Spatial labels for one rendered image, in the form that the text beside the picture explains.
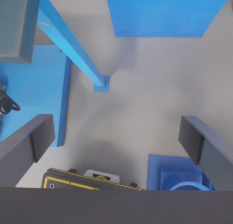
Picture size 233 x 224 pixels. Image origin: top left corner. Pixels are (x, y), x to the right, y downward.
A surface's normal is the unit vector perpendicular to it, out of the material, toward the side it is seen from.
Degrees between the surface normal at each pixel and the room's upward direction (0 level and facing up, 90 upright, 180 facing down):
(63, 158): 0
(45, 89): 0
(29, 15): 90
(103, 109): 0
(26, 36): 90
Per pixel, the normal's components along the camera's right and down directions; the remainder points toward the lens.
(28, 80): -0.12, -0.11
